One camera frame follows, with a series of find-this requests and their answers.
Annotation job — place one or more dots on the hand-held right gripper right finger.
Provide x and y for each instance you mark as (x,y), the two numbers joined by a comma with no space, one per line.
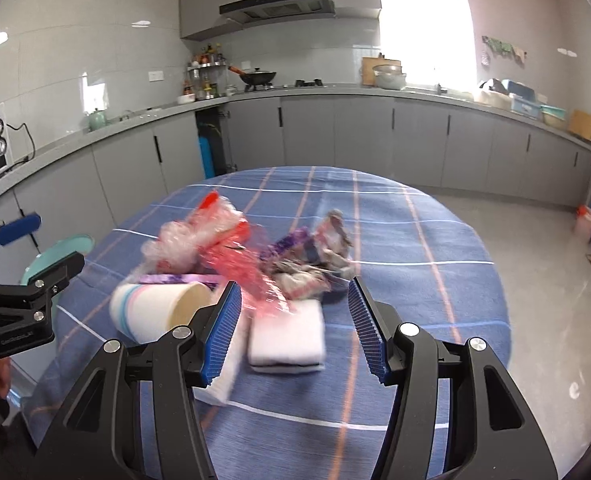
(370,330)

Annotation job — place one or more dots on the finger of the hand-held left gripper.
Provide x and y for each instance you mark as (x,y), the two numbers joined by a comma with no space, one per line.
(20,225)
(55,272)

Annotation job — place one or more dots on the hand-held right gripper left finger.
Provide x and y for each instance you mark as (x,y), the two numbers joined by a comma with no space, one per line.
(220,330)

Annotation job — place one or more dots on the mint green trash bin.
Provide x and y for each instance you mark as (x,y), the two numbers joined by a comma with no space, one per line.
(70,246)

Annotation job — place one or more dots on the white sponge block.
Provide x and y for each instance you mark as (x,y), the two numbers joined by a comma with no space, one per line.
(288,332)

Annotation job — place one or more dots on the pink transparent plastic wrap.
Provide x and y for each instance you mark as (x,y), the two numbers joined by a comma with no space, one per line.
(245,270)

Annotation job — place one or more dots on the light purple strip wrapper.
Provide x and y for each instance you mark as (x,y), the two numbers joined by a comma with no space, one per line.
(175,278)

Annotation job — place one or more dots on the white striped paper cup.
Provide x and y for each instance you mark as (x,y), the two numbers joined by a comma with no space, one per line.
(150,310)

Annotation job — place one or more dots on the blue plaid tablecloth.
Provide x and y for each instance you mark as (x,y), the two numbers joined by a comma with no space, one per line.
(400,240)

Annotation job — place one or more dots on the clear red printed plastic bag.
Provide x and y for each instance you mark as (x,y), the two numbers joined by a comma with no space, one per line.
(185,240)

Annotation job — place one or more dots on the silver crumpled wrapper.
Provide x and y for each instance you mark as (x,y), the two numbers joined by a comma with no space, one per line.
(333,232)

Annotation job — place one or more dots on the small red wrapper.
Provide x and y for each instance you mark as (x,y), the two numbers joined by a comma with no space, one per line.
(209,201)

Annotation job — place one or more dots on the blue cylinder in cabinet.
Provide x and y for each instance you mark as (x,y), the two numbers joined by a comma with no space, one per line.
(206,157)

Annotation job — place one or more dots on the grey kitchen base cabinets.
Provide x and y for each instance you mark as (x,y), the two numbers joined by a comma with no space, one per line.
(365,135)

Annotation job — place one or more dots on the small white bowl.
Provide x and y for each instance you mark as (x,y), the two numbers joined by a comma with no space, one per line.
(186,99)

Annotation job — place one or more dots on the metal spice rack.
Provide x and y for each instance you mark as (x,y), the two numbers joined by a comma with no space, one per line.
(205,72)

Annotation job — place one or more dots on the red white bucket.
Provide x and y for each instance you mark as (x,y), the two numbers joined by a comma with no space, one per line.
(586,225)

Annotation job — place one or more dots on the gas stove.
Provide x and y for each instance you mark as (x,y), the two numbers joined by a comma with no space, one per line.
(305,84)

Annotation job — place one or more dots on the black wok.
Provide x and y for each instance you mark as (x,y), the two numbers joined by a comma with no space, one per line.
(260,77)

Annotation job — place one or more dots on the wooden cutting board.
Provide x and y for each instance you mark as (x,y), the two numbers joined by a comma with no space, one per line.
(368,70)

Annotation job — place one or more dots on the white plastic basin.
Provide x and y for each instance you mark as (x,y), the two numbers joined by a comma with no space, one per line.
(490,97)

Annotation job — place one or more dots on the light blue crate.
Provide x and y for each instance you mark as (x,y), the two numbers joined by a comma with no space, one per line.
(525,107)

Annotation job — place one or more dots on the teal plastic basin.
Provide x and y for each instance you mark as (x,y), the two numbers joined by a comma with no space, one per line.
(554,116)

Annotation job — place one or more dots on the blue plastic container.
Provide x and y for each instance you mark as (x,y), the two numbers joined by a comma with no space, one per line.
(520,87)

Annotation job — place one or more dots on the brown cardboard box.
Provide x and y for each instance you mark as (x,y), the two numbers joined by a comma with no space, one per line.
(583,125)

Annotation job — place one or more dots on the bright window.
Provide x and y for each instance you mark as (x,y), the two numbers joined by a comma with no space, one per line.
(425,30)

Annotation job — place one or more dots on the black range hood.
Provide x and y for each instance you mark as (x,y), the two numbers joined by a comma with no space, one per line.
(280,6)

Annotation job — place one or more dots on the white wall socket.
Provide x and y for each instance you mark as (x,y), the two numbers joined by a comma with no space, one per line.
(156,76)

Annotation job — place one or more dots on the hanging wall cloths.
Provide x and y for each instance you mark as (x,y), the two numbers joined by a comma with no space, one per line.
(503,49)

